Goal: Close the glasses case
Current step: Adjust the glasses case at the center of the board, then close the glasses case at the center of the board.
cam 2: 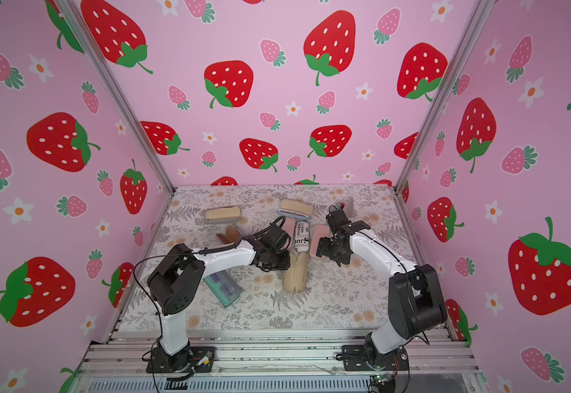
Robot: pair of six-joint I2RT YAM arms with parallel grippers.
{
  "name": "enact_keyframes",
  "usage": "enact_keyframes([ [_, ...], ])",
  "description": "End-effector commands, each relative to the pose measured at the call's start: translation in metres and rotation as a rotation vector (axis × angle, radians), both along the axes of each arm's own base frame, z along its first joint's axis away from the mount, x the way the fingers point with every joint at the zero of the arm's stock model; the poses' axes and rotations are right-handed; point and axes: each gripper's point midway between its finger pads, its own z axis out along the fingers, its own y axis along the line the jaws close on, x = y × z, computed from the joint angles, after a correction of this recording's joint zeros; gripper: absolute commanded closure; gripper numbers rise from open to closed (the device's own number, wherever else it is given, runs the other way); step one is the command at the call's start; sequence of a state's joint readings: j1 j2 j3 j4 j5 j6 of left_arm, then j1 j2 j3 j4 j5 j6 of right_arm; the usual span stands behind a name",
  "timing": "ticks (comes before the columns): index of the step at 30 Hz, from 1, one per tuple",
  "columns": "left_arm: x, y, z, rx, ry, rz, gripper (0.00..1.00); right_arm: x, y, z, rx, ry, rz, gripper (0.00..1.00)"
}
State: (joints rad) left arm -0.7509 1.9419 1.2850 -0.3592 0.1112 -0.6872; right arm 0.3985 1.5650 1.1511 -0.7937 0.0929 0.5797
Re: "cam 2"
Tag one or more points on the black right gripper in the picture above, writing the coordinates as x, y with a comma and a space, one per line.
327, 248

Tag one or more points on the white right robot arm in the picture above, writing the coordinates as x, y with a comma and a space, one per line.
415, 302

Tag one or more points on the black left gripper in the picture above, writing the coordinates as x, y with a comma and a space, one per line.
285, 265

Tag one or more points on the grey case teal lining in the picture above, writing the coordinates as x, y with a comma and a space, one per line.
347, 205

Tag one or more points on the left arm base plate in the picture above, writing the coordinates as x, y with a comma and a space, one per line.
191, 359

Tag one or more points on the aluminium corner post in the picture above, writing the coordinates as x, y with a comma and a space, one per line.
467, 41
76, 23

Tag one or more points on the blue fabric glasses case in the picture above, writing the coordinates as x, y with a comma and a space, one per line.
296, 209

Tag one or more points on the grey fabric glasses case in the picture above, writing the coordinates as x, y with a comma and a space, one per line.
223, 214

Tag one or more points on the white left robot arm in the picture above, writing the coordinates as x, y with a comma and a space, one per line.
175, 281

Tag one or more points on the aluminium corner post left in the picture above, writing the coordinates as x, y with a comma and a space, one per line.
76, 23

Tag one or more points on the aluminium corner post right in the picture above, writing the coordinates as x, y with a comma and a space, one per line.
467, 41

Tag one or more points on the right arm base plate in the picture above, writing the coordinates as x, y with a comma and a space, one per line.
365, 358

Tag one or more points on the aluminium rail frame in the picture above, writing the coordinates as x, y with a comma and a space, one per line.
283, 360

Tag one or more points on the newspaper print glasses case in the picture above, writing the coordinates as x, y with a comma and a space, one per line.
301, 237

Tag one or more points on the green case purple glasses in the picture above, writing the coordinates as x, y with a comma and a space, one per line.
224, 287

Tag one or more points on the purple case brown lining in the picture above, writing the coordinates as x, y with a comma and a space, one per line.
230, 235

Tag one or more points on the pink glasses case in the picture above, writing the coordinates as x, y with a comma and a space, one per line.
289, 228

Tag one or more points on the pink case black sunglasses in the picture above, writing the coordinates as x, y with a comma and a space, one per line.
319, 231

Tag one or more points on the tan woven glasses case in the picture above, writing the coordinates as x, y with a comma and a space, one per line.
295, 278

